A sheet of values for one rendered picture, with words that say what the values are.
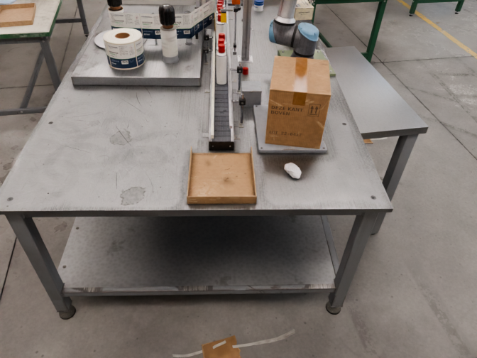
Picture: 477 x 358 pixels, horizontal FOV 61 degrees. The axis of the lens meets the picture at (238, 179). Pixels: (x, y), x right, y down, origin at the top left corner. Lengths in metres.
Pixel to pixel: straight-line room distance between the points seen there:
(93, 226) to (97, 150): 0.64
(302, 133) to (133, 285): 1.08
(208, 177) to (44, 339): 1.19
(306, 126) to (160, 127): 0.68
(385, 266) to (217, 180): 1.29
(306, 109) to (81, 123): 1.03
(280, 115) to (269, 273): 0.82
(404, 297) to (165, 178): 1.48
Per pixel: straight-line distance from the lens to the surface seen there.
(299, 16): 2.76
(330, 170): 1.72
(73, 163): 1.79
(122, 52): 2.27
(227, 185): 1.58
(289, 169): 1.64
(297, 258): 2.15
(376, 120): 2.09
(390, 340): 2.29
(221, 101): 1.99
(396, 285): 2.47
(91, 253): 2.24
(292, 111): 1.67
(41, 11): 3.48
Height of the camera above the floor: 1.93
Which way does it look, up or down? 43 degrees down
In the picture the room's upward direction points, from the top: 2 degrees clockwise
